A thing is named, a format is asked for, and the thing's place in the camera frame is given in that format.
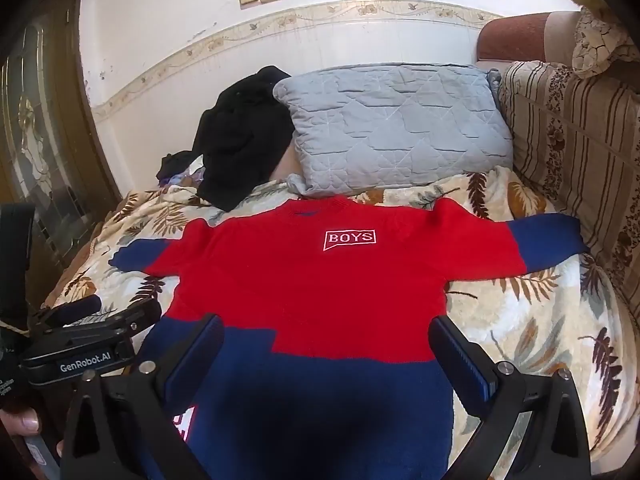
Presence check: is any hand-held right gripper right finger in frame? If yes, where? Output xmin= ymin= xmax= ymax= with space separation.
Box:
xmin=429 ymin=315 xmax=606 ymax=480

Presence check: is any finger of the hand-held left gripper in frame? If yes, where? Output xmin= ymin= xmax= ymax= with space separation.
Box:
xmin=45 ymin=299 xmax=163 ymax=346
xmin=32 ymin=294 xmax=103 ymax=328

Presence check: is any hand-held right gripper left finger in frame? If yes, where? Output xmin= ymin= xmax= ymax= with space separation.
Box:
xmin=60 ymin=312 xmax=226 ymax=480

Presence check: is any red and blue sweater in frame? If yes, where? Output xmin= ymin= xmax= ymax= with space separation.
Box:
xmin=109 ymin=196 xmax=590 ymax=480

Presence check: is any person's left hand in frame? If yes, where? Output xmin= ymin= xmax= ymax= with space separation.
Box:
xmin=0 ymin=406 xmax=43 ymax=480

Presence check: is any leaf print blanket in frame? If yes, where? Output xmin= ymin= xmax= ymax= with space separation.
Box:
xmin=42 ymin=165 xmax=640 ymax=476

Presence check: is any purple patterned cloth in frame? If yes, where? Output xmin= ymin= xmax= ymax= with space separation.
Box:
xmin=172 ymin=170 xmax=205 ymax=190

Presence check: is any small dark cloth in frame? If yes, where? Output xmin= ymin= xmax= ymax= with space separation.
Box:
xmin=156 ymin=150 xmax=206 ymax=186

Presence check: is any wooden door with glass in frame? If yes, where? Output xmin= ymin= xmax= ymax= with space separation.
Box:
xmin=0 ymin=0 xmax=123 ymax=301

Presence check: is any black garment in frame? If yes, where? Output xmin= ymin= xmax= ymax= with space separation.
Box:
xmin=192 ymin=65 xmax=296 ymax=213

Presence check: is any pink pillow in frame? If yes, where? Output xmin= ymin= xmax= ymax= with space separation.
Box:
xmin=270 ymin=147 xmax=306 ymax=183

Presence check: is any striped floral sofa backrest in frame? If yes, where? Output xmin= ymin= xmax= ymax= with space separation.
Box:
xmin=500 ymin=60 xmax=640 ymax=321

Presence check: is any grey quilted pillow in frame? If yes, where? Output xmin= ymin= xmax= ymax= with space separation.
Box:
xmin=272 ymin=62 xmax=515 ymax=198

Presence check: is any red-brown sofa armrest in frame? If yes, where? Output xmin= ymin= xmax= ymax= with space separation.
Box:
xmin=475 ymin=10 xmax=583 ymax=68

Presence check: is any floral cushion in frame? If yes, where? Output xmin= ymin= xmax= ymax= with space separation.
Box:
xmin=570 ymin=5 xmax=640 ymax=78

